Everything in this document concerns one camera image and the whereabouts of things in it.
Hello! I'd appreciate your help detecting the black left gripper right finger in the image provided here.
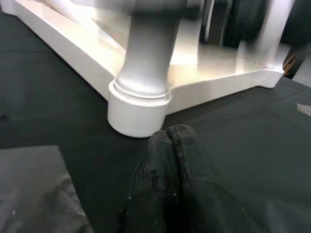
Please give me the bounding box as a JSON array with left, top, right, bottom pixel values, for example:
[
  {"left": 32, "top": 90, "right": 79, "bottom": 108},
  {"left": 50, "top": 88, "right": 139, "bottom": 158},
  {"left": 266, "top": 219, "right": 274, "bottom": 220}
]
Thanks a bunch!
[{"left": 168, "top": 124, "right": 256, "bottom": 233}]

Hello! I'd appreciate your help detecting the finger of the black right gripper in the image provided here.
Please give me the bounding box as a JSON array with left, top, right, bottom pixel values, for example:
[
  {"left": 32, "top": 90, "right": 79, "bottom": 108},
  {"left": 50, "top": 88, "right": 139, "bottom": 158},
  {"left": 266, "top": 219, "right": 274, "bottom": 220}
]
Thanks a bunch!
[{"left": 132, "top": 0, "right": 202, "bottom": 17}]

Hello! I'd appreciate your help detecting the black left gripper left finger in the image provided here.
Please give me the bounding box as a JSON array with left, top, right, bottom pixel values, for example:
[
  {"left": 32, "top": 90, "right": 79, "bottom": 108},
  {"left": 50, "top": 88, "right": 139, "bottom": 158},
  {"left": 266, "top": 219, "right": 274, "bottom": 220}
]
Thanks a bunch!
[{"left": 118, "top": 130, "right": 182, "bottom": 233}]

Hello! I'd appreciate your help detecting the white plastic table leg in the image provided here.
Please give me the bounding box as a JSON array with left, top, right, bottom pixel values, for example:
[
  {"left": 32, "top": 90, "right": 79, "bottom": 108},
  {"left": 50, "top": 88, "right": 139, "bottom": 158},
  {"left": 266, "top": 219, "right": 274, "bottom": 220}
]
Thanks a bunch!
[
  {"left": 113, "top": 9, "right": 182, "bottom": 104},
  {"left": 260, "top": 0, "right": 296, "bottom": 71}
]

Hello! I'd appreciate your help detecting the white plastic table top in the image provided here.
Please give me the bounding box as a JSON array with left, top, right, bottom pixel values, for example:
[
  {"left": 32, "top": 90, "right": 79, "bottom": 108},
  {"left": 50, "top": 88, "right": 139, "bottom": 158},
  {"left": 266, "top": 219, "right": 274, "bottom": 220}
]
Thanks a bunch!
[{"left": 2, "top": 0, "right": 290, "bottom": 138}]

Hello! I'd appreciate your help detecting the clear plastic bag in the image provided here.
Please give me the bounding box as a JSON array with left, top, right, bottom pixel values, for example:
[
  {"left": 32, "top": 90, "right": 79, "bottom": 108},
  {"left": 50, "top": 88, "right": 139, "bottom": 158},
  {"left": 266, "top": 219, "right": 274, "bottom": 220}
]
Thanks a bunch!
[{"left": 0, "top": 145, "right": 95, "bottom": 233}]

